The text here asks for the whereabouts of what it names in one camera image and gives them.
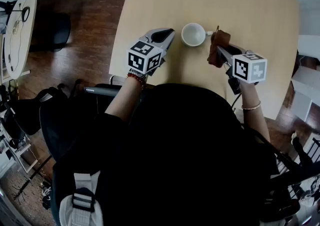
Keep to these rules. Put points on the black round stool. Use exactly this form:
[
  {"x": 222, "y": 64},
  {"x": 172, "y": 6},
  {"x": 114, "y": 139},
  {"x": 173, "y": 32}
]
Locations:
[{"x": 53, "y": 32}]

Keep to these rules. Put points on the person's black shirt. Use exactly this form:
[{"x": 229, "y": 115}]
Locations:
[{"x": 112, "y": 134}]

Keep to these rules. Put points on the black slatted chair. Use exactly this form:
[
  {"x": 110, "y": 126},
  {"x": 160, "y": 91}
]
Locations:
[{"x": 308, "y": 149}]

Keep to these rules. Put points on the white cabinet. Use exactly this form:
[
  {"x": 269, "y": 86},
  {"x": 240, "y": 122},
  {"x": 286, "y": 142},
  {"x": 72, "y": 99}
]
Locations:
[{"x": 303, "y": 94}]

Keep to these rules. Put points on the person's right forearm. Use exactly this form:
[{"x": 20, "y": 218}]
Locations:
[{"x": 255, "y": 119}]

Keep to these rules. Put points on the black camera box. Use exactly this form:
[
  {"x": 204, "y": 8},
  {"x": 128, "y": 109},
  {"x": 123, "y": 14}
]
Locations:
[{"x": 235, "y": 86}]

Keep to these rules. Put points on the white mug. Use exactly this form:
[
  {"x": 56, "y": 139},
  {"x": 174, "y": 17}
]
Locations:
[{"x": 193, "y": 34}]

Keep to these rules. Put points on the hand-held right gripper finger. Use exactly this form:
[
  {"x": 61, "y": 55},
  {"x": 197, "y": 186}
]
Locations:
[{"x": 224, "y": 54}]

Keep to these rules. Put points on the black office chair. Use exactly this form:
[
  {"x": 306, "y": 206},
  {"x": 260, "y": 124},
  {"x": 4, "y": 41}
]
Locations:
[{"x": 65, "y": 124}]

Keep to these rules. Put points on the black tripod stand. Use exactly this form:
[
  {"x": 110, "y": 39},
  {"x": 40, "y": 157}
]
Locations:
[{"x": 30, "y": 180}]

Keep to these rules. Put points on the white shelf rack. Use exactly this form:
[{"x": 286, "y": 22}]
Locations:
[{"x": 15, "y": 149}]

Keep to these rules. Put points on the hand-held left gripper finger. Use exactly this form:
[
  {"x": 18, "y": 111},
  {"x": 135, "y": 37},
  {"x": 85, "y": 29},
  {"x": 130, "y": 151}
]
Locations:
[{"x": 169, "y": 42}]

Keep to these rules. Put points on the round white table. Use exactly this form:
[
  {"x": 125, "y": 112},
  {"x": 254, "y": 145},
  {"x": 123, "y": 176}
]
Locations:
[{"x": 21, "y": 44}]

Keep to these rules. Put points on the brown cloth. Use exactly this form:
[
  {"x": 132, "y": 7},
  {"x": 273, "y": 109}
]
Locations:
[{"x": 217, "y": 44}]

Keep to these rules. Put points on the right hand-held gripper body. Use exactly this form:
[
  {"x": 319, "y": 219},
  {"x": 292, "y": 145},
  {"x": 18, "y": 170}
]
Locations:
[{"x": 250, "y": 68}]

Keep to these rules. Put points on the black bag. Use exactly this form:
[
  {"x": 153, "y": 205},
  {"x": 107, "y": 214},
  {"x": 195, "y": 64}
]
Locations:
[{"x": 30, "y": 112}]

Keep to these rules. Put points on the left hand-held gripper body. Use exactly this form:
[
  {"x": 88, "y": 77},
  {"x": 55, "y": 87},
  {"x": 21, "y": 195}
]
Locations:
[{"x": 140, "y": 57}]

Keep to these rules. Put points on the person's left forearm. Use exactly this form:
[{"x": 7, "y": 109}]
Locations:
[{"x": 122, "y": 99}]

